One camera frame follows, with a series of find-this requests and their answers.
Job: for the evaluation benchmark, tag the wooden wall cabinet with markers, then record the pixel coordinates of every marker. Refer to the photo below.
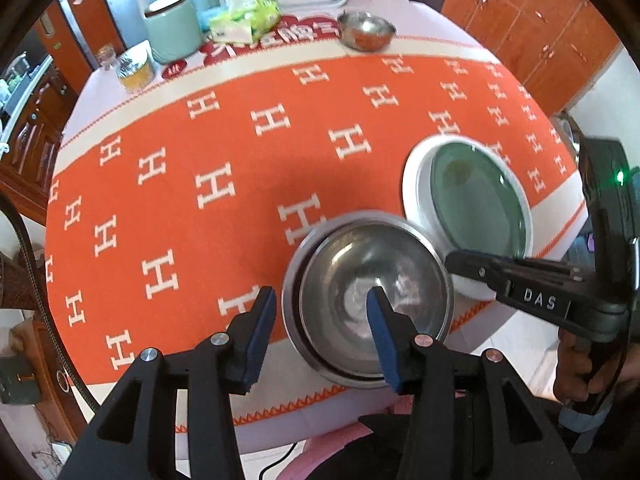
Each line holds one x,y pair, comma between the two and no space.
525,25

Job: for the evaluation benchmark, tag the green plate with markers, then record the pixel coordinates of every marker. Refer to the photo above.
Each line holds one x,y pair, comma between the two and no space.
475,195

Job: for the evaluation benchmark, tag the person's right hand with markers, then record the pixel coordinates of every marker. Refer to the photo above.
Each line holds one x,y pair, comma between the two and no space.
570,370

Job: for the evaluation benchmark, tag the orange patterned tablecloth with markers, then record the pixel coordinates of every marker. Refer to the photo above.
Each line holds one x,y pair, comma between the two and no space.
200,150

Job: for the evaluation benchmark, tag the small stainless steel bowl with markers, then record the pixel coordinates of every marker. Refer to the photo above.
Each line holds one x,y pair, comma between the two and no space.
367,27

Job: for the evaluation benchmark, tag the person's pink garment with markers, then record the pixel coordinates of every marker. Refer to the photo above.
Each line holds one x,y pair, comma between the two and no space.
325,445

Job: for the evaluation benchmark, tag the wooden kitchen cabinet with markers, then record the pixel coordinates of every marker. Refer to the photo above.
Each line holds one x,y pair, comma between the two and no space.
30,125

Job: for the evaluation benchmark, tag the blue plastic packet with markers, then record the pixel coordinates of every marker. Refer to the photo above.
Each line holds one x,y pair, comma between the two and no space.
207,17

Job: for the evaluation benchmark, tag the small glass jar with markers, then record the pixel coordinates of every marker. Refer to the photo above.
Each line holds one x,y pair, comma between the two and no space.
106,57

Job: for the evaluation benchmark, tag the green tissue pack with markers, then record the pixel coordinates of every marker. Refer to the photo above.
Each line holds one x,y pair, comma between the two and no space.
245,20

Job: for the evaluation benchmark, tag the medium stainless steel bowl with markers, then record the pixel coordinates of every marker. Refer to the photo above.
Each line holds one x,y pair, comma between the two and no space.
350,270

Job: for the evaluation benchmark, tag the green canister with dark lid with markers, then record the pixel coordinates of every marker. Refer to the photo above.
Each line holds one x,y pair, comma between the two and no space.
172,30

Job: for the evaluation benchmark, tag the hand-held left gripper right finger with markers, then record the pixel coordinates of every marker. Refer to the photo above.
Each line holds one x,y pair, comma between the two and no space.
382,345

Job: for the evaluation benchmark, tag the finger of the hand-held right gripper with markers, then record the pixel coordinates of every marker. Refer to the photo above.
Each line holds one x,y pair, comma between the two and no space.
470,265
545,267

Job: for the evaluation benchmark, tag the large stainless steel bowl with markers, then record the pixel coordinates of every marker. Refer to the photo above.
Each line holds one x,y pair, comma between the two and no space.
330,372

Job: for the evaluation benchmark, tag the glass jar with yellow contents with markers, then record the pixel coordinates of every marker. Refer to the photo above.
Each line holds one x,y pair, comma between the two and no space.
136,72

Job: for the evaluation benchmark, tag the large white plate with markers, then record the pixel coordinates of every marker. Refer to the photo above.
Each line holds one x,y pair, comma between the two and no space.
411,185

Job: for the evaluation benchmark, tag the person's dark trousers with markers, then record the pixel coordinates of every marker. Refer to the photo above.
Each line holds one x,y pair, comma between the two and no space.
380,445

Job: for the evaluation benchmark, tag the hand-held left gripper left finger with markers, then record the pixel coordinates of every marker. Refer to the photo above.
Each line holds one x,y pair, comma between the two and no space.
260,340

